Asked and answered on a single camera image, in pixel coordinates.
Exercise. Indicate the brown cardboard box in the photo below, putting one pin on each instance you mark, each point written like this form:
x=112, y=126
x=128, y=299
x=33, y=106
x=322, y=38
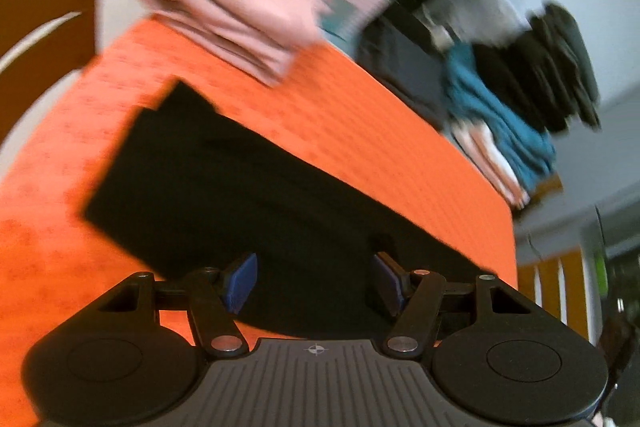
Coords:
x=547, y=189

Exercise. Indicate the orange patterned table mat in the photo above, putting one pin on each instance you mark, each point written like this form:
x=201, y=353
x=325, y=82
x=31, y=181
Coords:
x=350, y=122

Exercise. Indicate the teal knit sweater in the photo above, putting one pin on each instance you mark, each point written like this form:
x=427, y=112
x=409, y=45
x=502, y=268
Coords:
x=500, y=127

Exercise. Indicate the pink folded sweatshirt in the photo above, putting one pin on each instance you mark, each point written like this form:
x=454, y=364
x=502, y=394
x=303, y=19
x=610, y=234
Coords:
x=235, y=2

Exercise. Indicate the dark grey folded garment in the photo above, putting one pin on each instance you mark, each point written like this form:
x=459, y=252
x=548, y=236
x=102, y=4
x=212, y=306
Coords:
x=400, y=67

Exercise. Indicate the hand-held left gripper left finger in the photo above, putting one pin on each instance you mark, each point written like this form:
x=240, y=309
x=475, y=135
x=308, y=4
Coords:
x=242, y=279

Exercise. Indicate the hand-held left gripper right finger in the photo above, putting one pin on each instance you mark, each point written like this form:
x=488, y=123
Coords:
x=390, y=282

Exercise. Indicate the white plastic bag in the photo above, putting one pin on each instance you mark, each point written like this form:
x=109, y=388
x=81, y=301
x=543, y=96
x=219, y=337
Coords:
x=480, y=7

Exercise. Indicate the black garment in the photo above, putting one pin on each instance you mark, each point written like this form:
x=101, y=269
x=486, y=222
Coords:
x=250, y=207

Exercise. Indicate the white folded garment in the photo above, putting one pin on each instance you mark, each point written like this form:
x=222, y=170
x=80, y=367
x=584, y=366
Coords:
x=492, y=167

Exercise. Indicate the black folded sweater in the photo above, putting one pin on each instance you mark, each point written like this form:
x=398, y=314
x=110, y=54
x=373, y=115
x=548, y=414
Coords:
x=520, y=77

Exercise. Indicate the dark green folded garment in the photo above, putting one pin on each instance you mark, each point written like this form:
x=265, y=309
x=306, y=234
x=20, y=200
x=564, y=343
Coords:
x=575, y=57

